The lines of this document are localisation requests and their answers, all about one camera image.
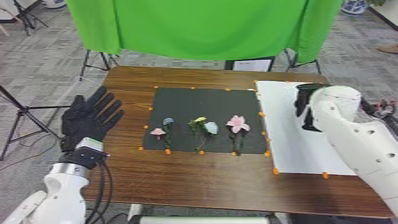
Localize black cable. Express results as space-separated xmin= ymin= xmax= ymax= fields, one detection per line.
xmin=84 ymin=154 xmax=116 ymax=224

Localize yellow flower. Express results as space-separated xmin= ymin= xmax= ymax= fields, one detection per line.
xmin=187 ymin=116 xmax=210 ymax=152

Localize blue and white vase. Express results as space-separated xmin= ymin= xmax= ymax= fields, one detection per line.
xmin=340 ymin=0 xmax=372 ymax=16
xmin=43 ymin=0 xmax=68 ymax=10

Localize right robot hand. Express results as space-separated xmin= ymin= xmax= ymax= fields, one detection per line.
xmin=293 ymin=82 xmax=331 ymax=133

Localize blue flower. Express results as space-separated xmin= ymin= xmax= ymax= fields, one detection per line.
xmin=160 ymin=117 xmax=178 ymax=150

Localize black cloth stand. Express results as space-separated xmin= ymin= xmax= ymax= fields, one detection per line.
xmin=78 ymin=49 xmax=123 ymax=82

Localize black tripod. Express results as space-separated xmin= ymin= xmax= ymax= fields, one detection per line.
xmin=9 ymin=0 xmax=52 ymax=37
xmin=0 ymin=85 xmax=75 ymax=162

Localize dark mat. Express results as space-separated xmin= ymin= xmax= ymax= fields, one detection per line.
xmin=139 ymin=87 xmax=272 ymax=155

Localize white flower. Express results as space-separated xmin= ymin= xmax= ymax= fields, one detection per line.
xmin=203 ymin=121 xmax=221 ymax=136

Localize white sheet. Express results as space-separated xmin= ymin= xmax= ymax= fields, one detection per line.
xmin=253 ymin=80 xmax=363 ymax=176

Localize black framed sign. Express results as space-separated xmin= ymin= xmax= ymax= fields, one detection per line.
xmin=224 ymin=56 xmax=277 ymax=73

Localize pale grey bar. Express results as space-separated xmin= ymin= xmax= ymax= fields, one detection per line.
xmin=137 ymin=216 xmax=270 ymax=224

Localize large pink flower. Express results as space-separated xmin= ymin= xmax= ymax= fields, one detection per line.
xmin=224 ymin=114 xmax=253 ymax=155

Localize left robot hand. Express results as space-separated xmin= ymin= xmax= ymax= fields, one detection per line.
xmin=59 ymin=86 xmax=126 ymax=154

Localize small pink flower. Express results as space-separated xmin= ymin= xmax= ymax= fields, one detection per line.
xmin=150 ymin=127 xmax=169 ymax=141

